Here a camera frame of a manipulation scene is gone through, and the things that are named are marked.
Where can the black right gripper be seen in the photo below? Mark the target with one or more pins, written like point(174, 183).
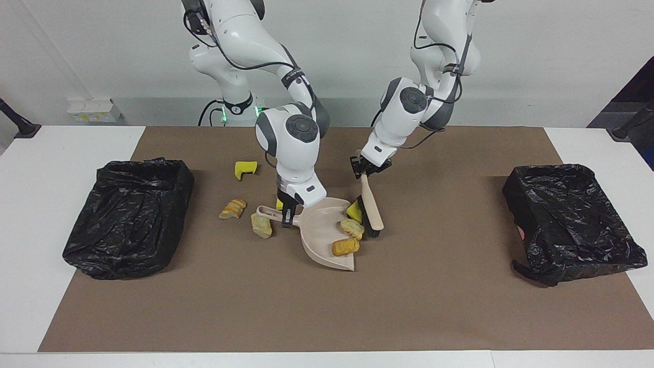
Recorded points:
point(287, 199)

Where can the beige plastic dustpan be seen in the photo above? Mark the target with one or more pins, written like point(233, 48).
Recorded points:
point(319, 230)

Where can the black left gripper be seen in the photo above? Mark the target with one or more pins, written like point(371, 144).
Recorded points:
point(373, 166)

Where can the dark cabinet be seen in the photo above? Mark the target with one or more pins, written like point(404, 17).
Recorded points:
point(638, 84)

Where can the black bag lined bin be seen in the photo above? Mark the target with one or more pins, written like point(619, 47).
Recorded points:
point(127, 220)
point(567, 225)

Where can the striped orange bread piece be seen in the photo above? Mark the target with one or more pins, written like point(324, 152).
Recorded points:
point(233, 209)

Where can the yellow sponge block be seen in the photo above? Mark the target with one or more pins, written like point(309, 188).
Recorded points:
point(353, 212)

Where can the brown bread roll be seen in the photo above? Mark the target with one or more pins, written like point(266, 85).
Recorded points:
point(345, 247)

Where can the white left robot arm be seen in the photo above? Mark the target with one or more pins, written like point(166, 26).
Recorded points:
point(403, 117)

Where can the yellow sponge with square notch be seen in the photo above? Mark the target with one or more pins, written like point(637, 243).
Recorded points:
point(242, 167)

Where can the brown table mat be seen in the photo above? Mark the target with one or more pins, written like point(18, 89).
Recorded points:
point(327, 317)

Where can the pale angular bread chunk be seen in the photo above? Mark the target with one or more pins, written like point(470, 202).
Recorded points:
point(261, 230)

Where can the beige brush with black bristles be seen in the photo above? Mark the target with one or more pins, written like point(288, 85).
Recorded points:
point(373, 207)

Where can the pale ridged bread piece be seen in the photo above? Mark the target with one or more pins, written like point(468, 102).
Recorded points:
point(352, 229)

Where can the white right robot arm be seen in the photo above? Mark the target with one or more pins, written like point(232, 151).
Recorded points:
point(294, 148)

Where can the black stand leg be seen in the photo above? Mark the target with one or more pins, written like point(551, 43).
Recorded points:
point(18, 122)
point(631, 125)

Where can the white wall power box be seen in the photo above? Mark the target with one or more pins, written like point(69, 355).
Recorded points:
point(94, 110)

